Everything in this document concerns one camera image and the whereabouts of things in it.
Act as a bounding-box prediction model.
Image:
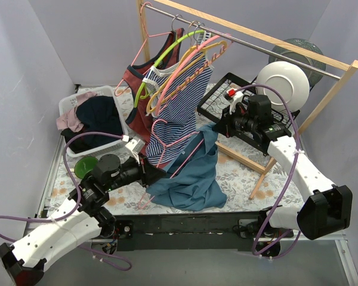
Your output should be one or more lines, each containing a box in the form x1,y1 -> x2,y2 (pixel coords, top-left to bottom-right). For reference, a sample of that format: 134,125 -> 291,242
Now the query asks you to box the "thin pink wire hanger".
137,118 -> 206,210

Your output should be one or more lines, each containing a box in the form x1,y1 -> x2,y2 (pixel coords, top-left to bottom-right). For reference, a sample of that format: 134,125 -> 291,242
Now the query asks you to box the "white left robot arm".
0,124 -> 227,285

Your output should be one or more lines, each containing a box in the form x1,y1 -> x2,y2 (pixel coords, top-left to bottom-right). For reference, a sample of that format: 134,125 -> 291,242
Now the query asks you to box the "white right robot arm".
220,90 -> 353,240

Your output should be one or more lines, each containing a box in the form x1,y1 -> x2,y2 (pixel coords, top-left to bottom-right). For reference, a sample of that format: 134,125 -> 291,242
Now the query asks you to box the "red tank top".
122,28 -> 184,155

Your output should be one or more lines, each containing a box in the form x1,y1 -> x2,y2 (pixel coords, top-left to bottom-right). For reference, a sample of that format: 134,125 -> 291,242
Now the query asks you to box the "blue white striped tank top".
146,69 -> 213,165

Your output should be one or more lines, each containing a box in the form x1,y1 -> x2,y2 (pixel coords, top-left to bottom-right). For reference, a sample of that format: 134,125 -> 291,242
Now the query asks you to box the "yellow plastic hanger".
143,31 -> 220,108

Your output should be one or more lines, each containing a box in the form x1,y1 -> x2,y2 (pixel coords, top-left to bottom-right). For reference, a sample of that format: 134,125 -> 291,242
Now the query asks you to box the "thick pink plastic hanger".
146,36 -> 230,116

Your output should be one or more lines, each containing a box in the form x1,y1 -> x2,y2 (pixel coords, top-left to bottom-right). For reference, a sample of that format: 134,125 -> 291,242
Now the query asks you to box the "green plastic hanger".
127,18 -> 205,108

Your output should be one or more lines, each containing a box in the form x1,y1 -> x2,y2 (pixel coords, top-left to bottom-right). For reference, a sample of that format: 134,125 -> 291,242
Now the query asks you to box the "green mug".
70,156 -> 98,179

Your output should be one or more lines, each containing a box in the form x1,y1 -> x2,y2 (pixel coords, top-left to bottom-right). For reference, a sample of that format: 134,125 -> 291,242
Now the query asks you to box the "floral table mat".
46,85 -> 313,218

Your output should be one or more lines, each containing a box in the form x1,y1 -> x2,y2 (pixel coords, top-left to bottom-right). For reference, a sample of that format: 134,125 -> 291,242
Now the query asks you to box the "white ceramic plate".
255,61 -> 310,112

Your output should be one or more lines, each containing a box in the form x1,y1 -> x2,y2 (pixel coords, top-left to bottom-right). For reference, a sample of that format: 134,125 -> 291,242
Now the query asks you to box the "dark navy garment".
61,95 -> 124,142

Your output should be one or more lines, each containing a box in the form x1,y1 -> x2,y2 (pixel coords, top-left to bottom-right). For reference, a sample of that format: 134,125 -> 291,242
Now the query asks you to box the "pink garment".
56,91 -> 97,133

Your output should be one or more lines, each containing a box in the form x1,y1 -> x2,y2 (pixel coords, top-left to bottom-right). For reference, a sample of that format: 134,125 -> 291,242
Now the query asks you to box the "teal patterned ceramic plate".
268,38 -> 327,88

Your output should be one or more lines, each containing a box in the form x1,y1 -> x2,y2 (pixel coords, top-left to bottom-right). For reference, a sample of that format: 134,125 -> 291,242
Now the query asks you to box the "white plastic laundry basket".
57,86 -> 128,158

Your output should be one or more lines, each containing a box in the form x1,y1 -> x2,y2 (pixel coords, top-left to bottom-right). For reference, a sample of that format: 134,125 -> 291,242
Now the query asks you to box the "wooden clothes rack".
136,0 -> 358,200

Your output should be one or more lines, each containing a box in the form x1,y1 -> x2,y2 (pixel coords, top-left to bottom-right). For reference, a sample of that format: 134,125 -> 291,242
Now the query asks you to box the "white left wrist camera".
125,136 -> 145,155

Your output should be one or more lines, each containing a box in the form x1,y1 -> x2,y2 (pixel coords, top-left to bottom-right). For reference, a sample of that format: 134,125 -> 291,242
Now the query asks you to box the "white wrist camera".
125,136 -> 145,155
224,88 -> 243,115

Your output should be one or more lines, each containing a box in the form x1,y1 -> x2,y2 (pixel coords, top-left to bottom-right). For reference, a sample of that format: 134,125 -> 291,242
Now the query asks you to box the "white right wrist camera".
224,88 -> 243,115

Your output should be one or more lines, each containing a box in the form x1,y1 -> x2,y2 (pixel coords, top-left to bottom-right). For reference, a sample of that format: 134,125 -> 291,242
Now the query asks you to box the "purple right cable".
234,83 -> 303,260

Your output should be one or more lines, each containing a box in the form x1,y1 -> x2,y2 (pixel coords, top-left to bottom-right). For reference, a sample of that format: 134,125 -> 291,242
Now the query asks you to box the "purple cable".
234,83 -> 303,260
0,131 -> 132,271

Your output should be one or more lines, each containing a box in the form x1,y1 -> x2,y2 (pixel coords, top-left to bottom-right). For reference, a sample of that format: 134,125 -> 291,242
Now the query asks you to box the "black wire dish rack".
196,72 -> 301,156

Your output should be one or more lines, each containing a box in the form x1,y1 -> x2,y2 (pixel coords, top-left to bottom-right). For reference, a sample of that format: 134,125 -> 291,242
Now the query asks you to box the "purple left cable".
0,131 -> 132,271

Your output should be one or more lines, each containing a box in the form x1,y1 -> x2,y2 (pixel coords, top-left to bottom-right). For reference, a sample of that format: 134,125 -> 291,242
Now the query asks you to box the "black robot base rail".
77,211 -> 290,254

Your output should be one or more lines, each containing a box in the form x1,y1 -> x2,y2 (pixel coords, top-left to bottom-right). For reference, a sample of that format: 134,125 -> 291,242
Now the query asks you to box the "pink wire hanger at post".
113,1 -> 175,97

